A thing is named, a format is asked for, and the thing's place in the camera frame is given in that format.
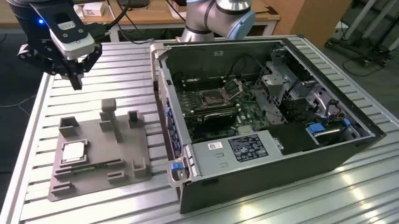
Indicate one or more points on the white cardboard box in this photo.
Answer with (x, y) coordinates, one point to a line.
(93, 9)

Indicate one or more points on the silver metal drive cage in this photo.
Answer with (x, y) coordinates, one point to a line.
(273, 80)

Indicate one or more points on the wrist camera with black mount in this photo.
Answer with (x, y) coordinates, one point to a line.
(77, 45)

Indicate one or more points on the silver CPU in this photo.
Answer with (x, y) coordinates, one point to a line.
(75, 151)

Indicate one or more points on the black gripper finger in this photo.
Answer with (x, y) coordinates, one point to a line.
(51, 67)
(92, 61)

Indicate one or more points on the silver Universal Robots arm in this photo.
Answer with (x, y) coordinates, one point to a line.
(215, 21)

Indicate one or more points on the silver chipset heatsink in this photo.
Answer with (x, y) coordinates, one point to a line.
(245, 129)

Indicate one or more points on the black graphics card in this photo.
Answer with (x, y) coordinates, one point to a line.
(217, 120)

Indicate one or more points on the grey parts rack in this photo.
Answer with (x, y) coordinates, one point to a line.
(93, 130)

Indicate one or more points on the wooden desk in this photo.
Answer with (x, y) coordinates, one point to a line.
(149, 14)

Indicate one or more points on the large blue disk clip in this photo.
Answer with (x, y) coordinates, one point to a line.
(315, 130)

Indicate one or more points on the small blue clip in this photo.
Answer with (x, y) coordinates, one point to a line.
(346, 122)

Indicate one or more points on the wooden cabinet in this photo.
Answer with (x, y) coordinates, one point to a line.
(311, 16)

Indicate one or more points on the thin metal locking lever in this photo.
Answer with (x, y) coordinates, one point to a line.
(197, 86)

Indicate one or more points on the CPU socket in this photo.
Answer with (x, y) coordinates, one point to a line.
(213, 96)

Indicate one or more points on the wheeled equipment cart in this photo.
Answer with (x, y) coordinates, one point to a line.
(358, 14)

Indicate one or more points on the green RAM stick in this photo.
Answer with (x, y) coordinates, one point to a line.
(93, 167)

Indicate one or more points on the black open PC case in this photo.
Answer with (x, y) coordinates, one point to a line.
(264, 186)

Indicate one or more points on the dark monitor foot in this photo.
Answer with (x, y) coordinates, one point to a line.
(136, 2)

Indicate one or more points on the flat brown cardboard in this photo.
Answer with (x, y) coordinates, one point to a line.
(261, 9)

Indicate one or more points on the blue case latch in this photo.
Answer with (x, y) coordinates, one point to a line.
(176, 166)

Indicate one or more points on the green motherboard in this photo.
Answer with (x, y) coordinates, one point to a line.
(249, 112)

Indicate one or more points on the grey power supply unit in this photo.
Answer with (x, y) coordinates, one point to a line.
(211, 163)

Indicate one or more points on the black RAM slot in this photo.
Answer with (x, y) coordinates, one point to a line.
(201, 85)
(200, 80)
(203, 88)

